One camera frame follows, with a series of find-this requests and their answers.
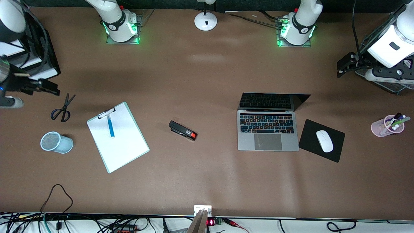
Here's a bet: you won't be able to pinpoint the blue marker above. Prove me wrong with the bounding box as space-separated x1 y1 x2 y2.
107 113 115 139

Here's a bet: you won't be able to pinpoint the grey laptop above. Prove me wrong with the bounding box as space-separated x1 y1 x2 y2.
237 92 311 152

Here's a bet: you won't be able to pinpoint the green marker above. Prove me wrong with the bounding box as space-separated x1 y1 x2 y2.
387 116 411 128

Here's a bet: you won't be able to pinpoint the white paper sheet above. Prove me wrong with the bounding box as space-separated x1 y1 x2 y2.
0 39 26 57
29 66 59 81

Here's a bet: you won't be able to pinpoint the black scissors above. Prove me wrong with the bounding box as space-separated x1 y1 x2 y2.
50 93 76 123

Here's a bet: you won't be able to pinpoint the black stacked paper tray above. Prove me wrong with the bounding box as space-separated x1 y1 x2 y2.
0 8 61 81

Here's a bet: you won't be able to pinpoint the black mesh desk tray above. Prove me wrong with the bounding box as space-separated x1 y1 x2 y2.
355 70 414 95

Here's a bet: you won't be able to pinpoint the blue mesh pen cup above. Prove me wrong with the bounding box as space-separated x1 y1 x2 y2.
40 131 74 154

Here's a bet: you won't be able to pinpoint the pink translucent cup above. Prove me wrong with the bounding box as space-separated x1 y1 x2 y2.
371 115 405 138

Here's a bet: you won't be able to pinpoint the white computer mouse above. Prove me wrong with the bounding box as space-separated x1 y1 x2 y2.
316 130 334 153

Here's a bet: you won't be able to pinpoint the black mouse pad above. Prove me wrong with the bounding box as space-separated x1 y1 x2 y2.
298 119 345 163

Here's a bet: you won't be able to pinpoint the mint clipboard with white paper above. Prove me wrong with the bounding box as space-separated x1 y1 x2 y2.
86 101 150 174

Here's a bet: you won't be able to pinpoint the black stapler with red end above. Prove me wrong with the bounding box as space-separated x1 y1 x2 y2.
169 120 198 141

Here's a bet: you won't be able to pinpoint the white lamp base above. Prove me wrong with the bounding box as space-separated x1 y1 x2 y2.
194 0 218 32

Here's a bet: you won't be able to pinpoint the white mounting plate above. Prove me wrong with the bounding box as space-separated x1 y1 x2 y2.
194 205 212 217

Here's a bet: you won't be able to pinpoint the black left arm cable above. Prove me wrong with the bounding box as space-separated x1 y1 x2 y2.
352 0 366 56

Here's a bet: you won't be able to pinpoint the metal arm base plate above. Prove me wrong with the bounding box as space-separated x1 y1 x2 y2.
106 15 143 45
277 18 312 48

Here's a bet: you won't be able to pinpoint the black looped cable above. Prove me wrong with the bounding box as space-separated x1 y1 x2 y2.
40 184 73 215

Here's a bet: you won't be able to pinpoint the black base cables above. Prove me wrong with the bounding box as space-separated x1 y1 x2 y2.
226 11 288 29

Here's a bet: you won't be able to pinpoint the red and black wire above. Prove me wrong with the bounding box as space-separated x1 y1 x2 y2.
223 218 250 233

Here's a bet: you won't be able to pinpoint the wooden camera stand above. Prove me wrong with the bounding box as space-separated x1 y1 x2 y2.
187 209 209 233

